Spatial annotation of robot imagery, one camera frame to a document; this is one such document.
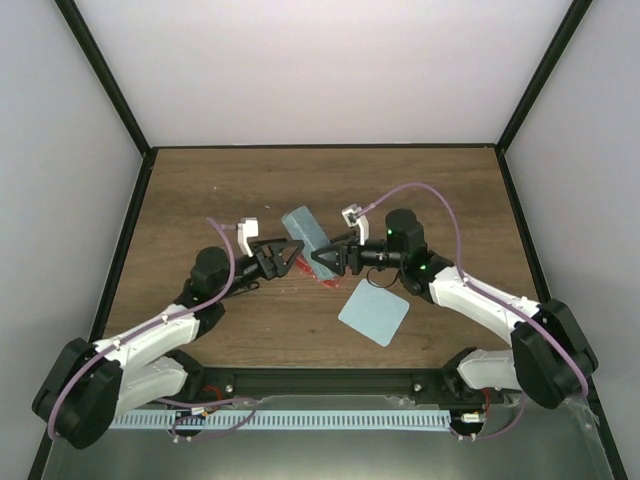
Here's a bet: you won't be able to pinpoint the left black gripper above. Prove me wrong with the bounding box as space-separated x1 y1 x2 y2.
216 238 305 301

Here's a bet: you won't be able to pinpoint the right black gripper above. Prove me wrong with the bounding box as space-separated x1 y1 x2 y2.
312 231 405 277

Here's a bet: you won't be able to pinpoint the teal glasses case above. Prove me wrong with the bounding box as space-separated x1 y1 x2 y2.
281 206 335 281

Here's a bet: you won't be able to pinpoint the red transparent sunglasses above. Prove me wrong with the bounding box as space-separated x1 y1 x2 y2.
295 257 344 290

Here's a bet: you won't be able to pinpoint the light blue cleaning cloth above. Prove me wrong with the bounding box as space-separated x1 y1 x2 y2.
338 280 410 347

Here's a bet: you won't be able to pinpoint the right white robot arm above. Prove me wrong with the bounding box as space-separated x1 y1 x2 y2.
311 208 598 409

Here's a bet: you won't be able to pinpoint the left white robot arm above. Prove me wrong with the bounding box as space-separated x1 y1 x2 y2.
32 238 304 449

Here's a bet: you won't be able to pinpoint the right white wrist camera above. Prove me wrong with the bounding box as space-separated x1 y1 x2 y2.
341 204 369 246

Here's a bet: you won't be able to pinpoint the black enclosure frame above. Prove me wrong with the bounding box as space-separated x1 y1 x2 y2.
54 0 626 480

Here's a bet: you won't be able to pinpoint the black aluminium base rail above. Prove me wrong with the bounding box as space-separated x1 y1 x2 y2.
204 367 486 405

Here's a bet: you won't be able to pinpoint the light blue slotted cable duct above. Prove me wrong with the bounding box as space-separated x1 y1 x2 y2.
110 410 451 432

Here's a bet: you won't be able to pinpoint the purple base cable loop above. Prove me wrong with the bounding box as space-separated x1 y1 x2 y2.
167 393 261 444

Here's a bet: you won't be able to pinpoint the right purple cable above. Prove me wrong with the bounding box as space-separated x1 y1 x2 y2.
357 183 590 441

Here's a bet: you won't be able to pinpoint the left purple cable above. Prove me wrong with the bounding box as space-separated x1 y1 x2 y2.
47 216 237 441

